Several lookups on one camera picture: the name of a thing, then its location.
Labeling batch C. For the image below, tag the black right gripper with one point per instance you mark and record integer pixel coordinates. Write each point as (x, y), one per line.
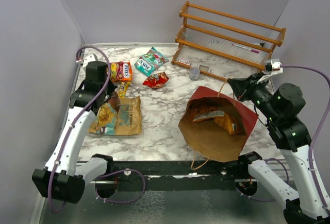
(242, 87)

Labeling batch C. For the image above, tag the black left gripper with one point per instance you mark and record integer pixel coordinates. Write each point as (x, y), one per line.
(112, 88)

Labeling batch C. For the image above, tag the yellow M&Ms packet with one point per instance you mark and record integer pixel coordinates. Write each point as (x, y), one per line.
(123, 89)

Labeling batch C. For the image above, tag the red orange Fox's packet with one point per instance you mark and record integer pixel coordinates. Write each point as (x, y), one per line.
(121, 71)

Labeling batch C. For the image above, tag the gold chips bag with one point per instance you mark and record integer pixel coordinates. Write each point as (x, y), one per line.
(126, 122)

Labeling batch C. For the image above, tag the red paper bag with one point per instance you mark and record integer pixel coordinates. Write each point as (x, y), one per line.
(207, 138)

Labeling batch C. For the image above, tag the teal Fox's candy packet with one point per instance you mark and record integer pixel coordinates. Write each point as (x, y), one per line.
(150, 61)

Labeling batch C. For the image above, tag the small red chips packet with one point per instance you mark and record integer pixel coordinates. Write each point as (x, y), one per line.
(156, 81)

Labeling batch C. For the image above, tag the red snack packet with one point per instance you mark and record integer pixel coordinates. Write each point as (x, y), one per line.
(114, 101)

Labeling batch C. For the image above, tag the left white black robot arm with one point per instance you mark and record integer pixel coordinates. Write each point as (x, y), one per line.
(61, 178)

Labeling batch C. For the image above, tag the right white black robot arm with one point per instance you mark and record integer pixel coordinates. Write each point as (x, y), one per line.
(303, 203)

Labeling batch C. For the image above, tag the pink white marker pen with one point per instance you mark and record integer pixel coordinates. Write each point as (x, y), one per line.
(246, 48)

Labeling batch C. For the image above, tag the open small white box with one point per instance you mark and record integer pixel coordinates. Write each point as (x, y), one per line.
(205, 68)

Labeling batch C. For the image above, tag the small clear plastic cup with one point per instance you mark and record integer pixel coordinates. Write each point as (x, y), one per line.
(194, 73)

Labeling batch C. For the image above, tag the orange wooden rack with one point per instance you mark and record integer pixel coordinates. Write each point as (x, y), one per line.
(206, 37)

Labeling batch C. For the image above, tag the red white staples box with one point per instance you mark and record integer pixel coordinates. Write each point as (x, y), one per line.
(185, 61)

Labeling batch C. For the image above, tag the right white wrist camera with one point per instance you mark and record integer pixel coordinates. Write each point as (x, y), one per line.
(273, 67)

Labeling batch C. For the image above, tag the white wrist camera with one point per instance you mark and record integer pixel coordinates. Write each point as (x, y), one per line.
(83, 61)
(273, 67)

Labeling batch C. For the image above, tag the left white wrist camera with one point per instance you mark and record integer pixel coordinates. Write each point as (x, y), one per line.
(83, 61)

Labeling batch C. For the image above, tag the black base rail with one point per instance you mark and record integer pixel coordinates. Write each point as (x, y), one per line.
(177, 175)

